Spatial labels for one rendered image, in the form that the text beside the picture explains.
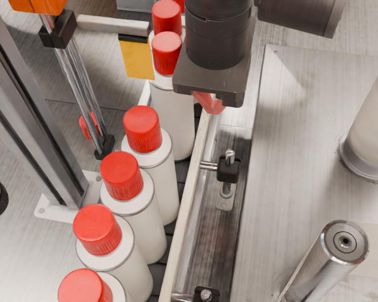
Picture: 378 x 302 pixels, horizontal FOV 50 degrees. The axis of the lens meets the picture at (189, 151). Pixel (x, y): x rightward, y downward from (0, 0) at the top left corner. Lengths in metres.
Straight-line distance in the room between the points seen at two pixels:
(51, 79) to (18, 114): 0.36
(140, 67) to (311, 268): 0.25
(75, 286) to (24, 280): 0.30
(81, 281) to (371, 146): 0.39
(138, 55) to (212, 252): 0.30
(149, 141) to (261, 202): 0.23
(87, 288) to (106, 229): 0.05
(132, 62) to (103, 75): 0.36
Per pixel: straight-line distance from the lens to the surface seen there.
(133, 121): 0.37
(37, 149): 0.48
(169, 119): 0.49
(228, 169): 0.53
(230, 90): 0.36
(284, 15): 0.31
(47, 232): 0.63
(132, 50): 0.40
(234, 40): 0.36
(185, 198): 0.51
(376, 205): 0.59
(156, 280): 0.52
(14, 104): 0.43
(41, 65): 0.82
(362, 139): 0.56
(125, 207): 0.37
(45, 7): 0.35
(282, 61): 0.71
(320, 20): 0.31
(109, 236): 0.33
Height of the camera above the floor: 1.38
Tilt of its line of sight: 58 degrees down
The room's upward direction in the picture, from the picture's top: 3 degrees counter-clockwise
